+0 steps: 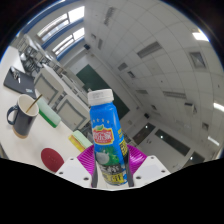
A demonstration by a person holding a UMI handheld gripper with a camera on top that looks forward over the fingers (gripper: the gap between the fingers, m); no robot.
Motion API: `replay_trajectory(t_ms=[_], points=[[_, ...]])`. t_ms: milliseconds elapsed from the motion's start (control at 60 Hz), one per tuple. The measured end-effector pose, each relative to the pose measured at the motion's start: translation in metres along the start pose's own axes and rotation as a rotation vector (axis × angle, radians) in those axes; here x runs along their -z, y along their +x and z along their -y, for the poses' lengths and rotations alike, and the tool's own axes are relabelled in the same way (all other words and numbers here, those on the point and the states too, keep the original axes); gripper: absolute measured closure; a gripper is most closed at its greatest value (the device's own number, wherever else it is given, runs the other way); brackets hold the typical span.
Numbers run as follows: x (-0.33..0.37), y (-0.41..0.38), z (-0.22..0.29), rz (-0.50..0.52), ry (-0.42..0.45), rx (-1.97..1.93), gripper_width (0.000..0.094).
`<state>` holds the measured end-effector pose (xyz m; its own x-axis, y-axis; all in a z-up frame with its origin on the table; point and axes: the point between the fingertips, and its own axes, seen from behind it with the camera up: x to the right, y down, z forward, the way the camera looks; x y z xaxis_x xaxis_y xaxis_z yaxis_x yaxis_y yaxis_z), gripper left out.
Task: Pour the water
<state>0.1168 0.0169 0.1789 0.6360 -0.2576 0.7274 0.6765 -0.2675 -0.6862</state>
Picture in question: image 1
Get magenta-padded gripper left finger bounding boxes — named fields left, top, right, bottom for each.
left=54, top=146, right=99, bottom=188

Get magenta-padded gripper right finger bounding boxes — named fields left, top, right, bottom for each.
left=124, top=143, right=172, bottom=188

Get blue drink bottle white cap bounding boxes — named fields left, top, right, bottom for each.
left=87, top=88, right=131, bottom=186

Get flat round red coaster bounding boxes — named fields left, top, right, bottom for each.
left=40, top=147, right=65, bottom=173

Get yellow green sponge block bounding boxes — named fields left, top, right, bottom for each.
left=68, top=129, right=94, bottom=153

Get white desk grey panel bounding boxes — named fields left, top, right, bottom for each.
left=33, top=64, right=66, bottom=104
left=54, top=94, right=92, bottom=132

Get dark blue mug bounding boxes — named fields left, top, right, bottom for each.
left=6, top=94, right=40, bottom=139

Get wooden stir stick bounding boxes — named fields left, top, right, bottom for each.
left=25, top=93, right=44, bottom=114

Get green chalkboard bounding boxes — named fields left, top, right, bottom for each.
left=75, top=64, right=131, bottom=120

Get dark grey notebook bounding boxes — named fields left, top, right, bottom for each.
left=3, top=66, right=37, bottom=100

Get pen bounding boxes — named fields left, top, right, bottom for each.
left=9, top=68, right=22, bottom=84

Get rows of classroom desks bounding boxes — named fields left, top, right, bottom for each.
left=14, top=34, right=89, bottom=101

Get ceiling lights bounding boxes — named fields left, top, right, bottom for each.
left=191, top=28, right=224, bottom=148

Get row of windows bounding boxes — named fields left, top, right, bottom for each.
left=36, top=5, right=86, bottom=56

